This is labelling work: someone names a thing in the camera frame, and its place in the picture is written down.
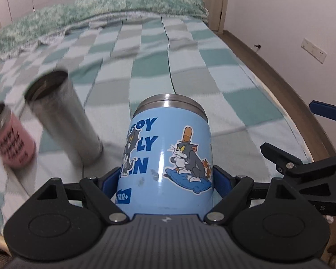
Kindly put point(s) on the tall silver steel tumbler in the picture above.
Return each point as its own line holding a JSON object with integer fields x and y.
{"x": 53, "y": 100}

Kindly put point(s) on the white wall socket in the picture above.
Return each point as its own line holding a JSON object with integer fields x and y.
{"x": 313, "y": 50}

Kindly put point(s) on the checkered green blanket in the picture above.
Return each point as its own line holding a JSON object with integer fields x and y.
{"x": 116, "y": 65}

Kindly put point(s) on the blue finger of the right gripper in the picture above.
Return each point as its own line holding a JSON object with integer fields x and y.
{"x": 291, "y": 166}
{"x": 323, "y": 109}

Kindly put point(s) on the green floral quilt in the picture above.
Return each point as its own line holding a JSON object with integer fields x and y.
{"x": 45, "y": 25}

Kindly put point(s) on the pink steel cup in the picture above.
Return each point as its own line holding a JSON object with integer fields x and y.
{"x": 17, "y": 147}

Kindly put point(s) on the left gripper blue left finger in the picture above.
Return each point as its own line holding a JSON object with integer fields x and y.
{"x": 97, "y": 194}

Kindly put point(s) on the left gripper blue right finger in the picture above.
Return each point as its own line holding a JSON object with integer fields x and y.
{"x": 235, "y": 194}

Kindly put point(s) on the blue cartoon steel cup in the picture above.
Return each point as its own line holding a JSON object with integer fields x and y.
{"x": 167, "y": 159}

